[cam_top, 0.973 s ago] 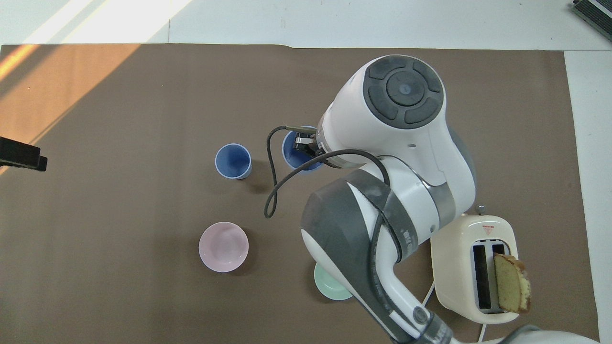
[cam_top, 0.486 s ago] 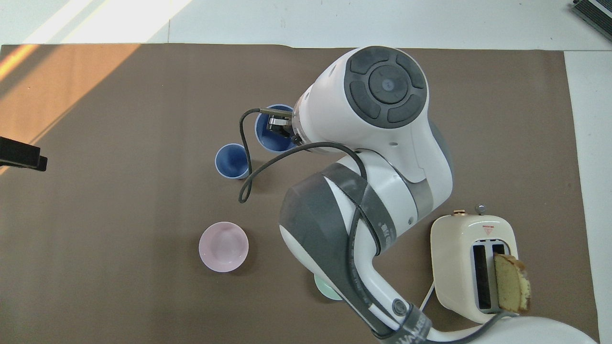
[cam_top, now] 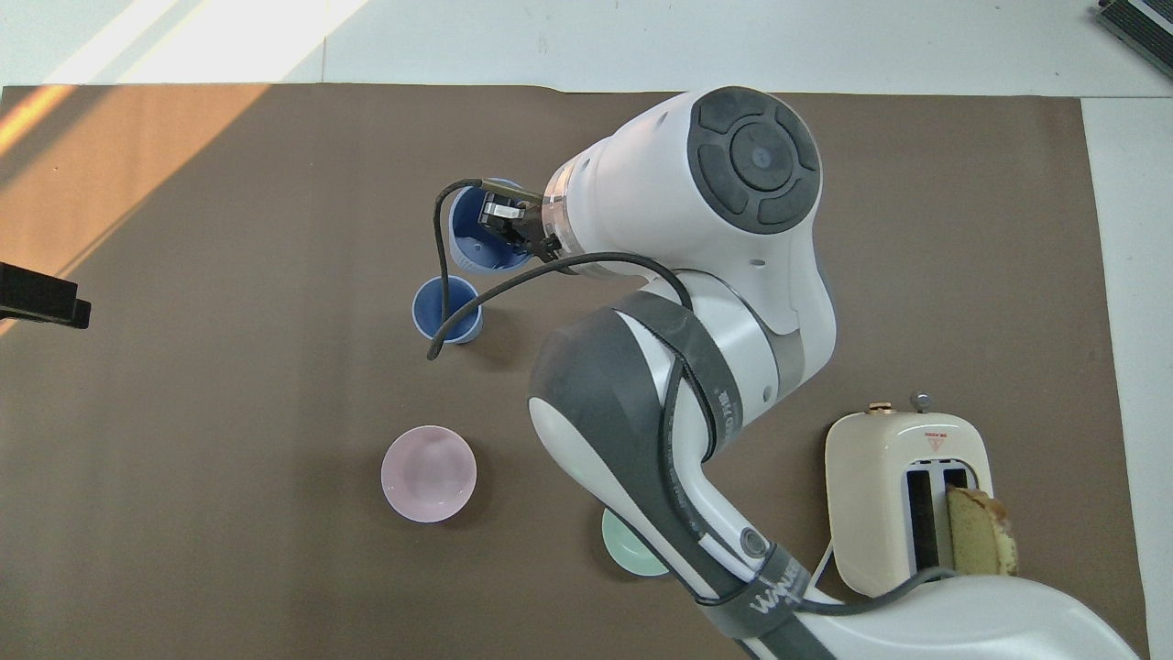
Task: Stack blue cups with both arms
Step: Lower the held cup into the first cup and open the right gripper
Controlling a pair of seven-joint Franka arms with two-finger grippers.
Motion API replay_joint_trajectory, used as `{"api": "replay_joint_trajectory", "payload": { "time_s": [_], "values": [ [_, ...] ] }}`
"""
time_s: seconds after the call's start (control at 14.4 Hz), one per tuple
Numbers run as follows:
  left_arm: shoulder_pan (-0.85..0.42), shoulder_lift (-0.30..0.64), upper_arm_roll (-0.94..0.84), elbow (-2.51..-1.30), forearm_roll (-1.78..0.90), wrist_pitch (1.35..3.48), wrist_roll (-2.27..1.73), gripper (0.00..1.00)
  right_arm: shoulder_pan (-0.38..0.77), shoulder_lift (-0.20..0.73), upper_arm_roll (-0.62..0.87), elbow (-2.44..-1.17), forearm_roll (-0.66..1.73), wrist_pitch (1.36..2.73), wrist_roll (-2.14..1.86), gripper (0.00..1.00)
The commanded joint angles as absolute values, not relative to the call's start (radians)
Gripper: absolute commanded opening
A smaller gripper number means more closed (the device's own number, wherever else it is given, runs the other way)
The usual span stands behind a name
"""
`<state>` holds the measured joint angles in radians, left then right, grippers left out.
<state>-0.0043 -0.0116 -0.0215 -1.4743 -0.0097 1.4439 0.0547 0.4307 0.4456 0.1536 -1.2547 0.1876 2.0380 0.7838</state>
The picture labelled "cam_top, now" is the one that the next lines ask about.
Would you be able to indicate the green bowl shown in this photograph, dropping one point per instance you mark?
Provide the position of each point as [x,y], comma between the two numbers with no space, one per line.
[625,550]

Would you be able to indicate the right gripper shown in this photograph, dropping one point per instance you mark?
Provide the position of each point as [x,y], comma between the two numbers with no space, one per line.
[539,236]

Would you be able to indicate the bread slice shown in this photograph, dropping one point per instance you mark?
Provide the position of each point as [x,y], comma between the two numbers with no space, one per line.
[981,536]

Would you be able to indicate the small blue cup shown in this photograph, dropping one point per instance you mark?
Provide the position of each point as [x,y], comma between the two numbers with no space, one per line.
[429,310]

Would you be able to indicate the large blue cup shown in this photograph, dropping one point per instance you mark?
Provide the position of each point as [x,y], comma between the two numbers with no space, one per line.
[469,234]

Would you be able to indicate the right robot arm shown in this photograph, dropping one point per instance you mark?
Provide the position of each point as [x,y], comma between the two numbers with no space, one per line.
[660,192]

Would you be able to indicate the pink bowl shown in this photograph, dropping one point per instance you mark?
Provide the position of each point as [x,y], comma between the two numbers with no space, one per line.
[428,474]

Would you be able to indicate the black stand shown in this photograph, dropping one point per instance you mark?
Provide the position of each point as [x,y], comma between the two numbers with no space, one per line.
[37,295]

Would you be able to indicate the cream toaster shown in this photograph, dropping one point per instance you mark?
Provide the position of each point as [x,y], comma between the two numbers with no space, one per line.
[871,495]

